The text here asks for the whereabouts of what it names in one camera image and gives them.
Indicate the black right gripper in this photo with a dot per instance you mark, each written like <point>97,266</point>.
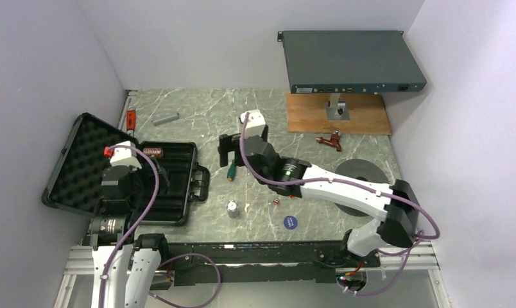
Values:
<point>228,144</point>

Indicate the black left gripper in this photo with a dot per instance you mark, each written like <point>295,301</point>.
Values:
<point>149,179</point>

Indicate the orange black poker chip stack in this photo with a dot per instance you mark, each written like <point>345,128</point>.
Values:
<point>156,152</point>

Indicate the blue tan poker chip stack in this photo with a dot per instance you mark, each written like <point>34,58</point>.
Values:
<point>232,209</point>

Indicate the black poker set case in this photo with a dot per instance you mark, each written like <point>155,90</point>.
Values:
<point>84,182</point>

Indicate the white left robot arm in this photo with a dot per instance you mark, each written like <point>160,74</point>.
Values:
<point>124,265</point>

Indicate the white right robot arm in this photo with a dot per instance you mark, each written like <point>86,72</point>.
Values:
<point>393,208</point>

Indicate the grey metal bar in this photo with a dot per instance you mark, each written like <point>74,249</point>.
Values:
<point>166,119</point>

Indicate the wooden board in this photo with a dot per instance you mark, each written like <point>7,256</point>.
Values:
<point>307,113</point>

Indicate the blue dealer button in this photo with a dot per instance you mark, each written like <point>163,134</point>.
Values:
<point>290,222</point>

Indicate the copper tap fitting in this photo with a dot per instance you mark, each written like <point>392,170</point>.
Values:
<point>333,141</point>

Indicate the grey metal stand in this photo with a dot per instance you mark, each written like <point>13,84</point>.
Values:
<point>336,109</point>

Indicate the green handled screwdriver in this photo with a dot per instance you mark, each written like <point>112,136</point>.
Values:
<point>231,173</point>

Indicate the grey rack mount unit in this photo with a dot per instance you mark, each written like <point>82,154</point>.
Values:
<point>349,61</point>

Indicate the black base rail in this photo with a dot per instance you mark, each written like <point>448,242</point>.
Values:
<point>319,261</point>

